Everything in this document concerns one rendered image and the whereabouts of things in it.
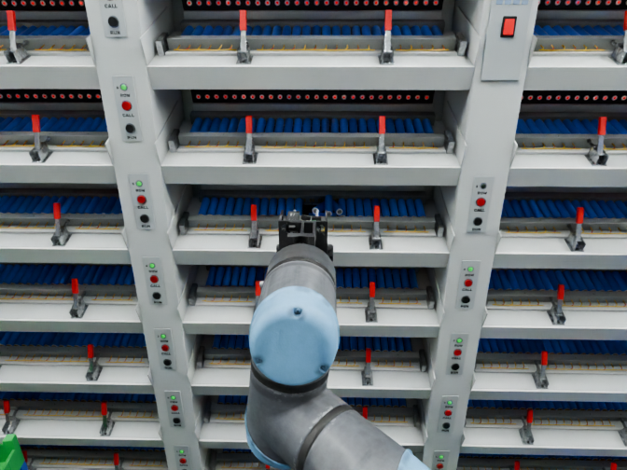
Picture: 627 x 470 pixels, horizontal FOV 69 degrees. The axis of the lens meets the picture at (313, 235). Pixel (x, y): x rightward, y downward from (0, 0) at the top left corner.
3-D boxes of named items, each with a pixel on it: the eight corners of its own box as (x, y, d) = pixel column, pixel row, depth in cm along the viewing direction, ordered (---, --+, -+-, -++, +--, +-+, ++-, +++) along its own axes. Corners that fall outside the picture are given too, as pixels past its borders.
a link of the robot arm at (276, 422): (289, 503, 49) (302, 412, 44) (227, 436, 56) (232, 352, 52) (346, 457, 55) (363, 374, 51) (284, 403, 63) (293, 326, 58)
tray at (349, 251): (446, 268, 101) (454, 236, 95) (175, 264, 103) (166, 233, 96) (431, 210, 116) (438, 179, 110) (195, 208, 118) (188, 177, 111)
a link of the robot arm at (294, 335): (242, 388, 47) (248, 303, 43) (257, 322, 58) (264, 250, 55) (332, 398, 47) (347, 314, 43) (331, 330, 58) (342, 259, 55)
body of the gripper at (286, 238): (329, 208, 70) (330, 238, 59) (328, 259, 73) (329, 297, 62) (279, 208, 70) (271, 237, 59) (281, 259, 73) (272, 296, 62)
